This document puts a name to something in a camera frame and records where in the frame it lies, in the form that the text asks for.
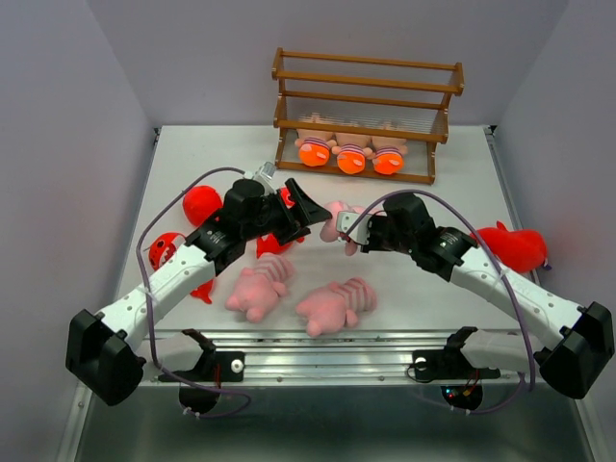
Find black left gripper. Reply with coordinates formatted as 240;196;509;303
242;178;331;245

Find pink pig plush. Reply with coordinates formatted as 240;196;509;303
320;200;369;256
295;277;377;337
224;253;295;323

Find boy doll black hair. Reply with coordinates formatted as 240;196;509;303
295;129;337;167

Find boy doll from corner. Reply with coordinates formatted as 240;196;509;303
372;136;408;175

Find boy doll face up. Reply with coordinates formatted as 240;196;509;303
331;132;373;175

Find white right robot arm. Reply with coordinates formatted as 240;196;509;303
337;190;615;399

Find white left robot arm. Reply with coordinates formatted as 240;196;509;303
65;178;332;406

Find wooden three-tier shelf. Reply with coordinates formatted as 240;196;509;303
271;48;465;185

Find red shark plush centre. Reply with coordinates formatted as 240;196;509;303
256;187;295;259

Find red shark plush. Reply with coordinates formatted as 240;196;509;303
472;221;552;273
256;187;295;259
182;185;222;227
147;232;215;304

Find red shark plush upper left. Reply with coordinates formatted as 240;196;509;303
182;185;222;227

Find red shark plush right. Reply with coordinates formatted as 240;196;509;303
472;221;552;273

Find red shark plush lower left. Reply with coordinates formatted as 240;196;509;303
147;232;215;304

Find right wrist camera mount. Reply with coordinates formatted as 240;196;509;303
336;211;372;246

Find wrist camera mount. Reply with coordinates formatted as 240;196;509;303
336;211;372;246
244;162;276;194

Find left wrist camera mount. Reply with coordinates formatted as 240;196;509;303
244;162;276;194

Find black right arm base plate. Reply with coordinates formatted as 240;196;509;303
407;348;491;383

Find aluminium rail frame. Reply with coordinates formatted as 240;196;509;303
73;125;611;461

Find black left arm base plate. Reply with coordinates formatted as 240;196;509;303
168;350;245;383

